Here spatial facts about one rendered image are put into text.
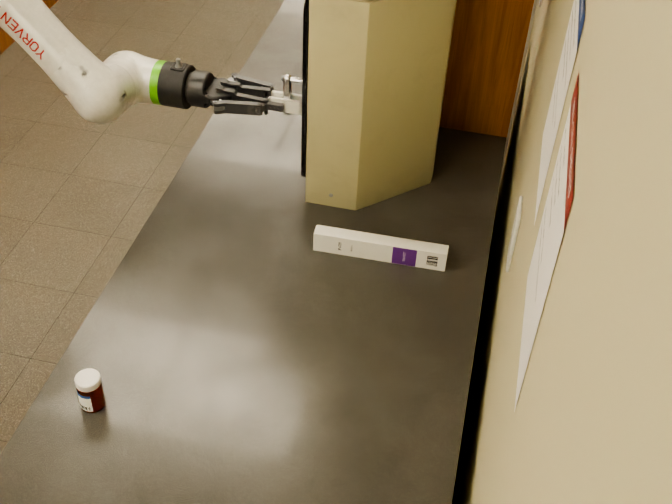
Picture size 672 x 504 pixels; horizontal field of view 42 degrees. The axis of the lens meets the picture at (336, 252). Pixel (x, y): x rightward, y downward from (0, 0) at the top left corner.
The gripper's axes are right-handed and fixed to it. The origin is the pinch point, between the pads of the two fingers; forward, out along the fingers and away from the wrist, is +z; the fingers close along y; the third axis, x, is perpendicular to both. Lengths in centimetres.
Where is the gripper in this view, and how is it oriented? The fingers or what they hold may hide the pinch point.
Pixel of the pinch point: (286, 102)
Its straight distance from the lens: 181.5
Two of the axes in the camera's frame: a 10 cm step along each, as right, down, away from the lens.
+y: 2.3, -6.4, 7.3
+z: 9.7, 1.8, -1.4
